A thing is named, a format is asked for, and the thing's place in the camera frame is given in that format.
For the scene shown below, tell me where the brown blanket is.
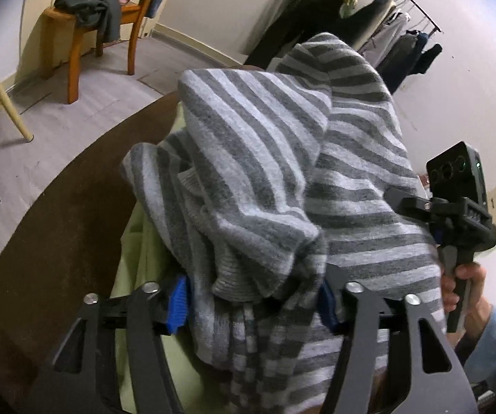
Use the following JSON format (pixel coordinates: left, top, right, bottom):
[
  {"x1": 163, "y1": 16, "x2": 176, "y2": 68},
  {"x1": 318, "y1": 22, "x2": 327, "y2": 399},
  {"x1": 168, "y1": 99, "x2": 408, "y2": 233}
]
[{"x1": 0, "y1": 65, "x2": 275, "y2": 414}]

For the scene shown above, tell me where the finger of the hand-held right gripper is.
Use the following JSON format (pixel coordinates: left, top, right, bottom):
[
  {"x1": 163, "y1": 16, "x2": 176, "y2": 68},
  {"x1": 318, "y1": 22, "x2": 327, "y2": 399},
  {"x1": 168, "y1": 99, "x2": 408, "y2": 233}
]
[{"x1": 385, "y1": 187, "x2": 437, "y2": 226}]

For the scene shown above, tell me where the grey hanging shirt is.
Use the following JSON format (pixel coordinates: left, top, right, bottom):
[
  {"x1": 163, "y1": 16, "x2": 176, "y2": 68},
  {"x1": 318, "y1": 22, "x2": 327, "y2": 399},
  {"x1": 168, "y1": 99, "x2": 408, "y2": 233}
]
[{"x1": 362, "y1": 11, "x2": 411, "y2": 68}]

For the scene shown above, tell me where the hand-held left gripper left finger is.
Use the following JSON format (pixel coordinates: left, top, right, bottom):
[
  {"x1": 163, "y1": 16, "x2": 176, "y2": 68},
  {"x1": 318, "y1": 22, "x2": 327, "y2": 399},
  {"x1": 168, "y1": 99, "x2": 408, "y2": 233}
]
[{"x1": 21, "y1": 276, "x2": 188, "y2": 414}]

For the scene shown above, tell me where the grey striped zip hoodie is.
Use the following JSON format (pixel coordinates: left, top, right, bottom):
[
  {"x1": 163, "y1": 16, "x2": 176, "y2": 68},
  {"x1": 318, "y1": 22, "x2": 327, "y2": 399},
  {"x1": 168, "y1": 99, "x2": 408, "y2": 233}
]
[{"x1": 121, "y1": 31, "x2": 444, "y2": 414}]

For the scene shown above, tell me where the person's right hand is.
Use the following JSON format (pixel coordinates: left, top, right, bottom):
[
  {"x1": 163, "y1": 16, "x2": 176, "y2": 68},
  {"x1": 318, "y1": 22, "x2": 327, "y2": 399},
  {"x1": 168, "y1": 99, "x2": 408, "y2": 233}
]
[{"x1": 440, "y1": 262, "x2": 494, "y2": 335}]

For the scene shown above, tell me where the dark grey cloth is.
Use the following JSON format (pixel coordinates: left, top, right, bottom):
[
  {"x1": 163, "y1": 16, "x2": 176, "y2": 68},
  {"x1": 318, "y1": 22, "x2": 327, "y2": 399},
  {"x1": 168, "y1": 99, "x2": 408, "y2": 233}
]
[{"x1": 54, "y1": 0, "x2": 122, "y2": 46}]

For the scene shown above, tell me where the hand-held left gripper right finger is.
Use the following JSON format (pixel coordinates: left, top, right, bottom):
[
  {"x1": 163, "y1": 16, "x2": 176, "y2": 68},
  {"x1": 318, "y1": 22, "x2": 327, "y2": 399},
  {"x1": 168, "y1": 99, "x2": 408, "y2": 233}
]
[{"x1": 319, "y1": 267, "x2": 480, "y2": 414}]

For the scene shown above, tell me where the light green garment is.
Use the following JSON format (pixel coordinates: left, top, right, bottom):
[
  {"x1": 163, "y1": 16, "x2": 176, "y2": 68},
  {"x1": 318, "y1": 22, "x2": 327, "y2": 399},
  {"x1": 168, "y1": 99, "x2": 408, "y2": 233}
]
[{"x1": 114, "y1": 108, "x2": 214, "y2": 414}]

